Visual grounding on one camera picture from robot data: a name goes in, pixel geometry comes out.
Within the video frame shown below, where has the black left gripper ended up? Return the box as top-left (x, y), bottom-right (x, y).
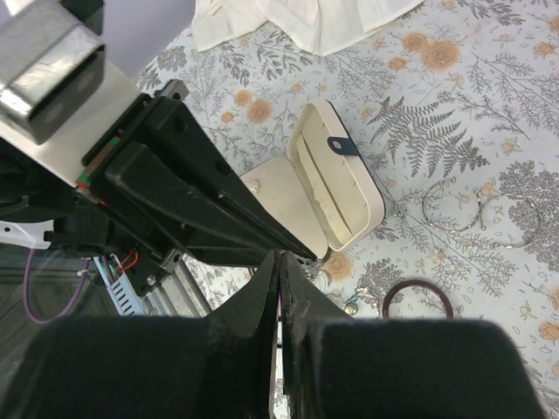
top-left (1, 141), bottom-right (182, 297)

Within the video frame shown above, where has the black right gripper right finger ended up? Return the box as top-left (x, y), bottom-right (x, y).
top-left (278, 252), bottom-right (544, 418)

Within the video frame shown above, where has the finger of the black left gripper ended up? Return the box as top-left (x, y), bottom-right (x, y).
top-left (78, 79), bottom-right (316, 266)

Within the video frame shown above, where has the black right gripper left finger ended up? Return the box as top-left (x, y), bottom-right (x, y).
top-left (1, 251), bottom-right (276, 418)

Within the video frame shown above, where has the cream navy jewelry box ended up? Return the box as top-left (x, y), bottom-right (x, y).
top-left (241, 100), bottom-right (386, 258)

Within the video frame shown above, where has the silver flower stud in box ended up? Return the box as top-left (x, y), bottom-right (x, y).
top-left (246, 180), bottom-right (260, 194)

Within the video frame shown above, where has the dark purple bangle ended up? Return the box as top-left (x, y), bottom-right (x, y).
top-left (382, 278), bottom-right (454, 319)

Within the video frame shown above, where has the white crumpled cloth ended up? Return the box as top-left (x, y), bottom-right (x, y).
top-left (191, 0), bottom-right (421, 57)

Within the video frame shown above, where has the twisted silver bangle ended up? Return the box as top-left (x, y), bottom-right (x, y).
top-left (421, 176), bottom-right (483, 235)

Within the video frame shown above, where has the silver open cuff bangle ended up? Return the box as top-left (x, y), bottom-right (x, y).
top-left (475, 191), bottom-right (542, 250)

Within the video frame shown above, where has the floral patterned tablecloth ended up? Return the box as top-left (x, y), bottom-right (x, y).
top-left (135, 1), bottom-right (558, 418)

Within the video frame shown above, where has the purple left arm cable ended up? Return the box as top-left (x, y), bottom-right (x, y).
top-left (21, 248), bottom-right (91, 326)

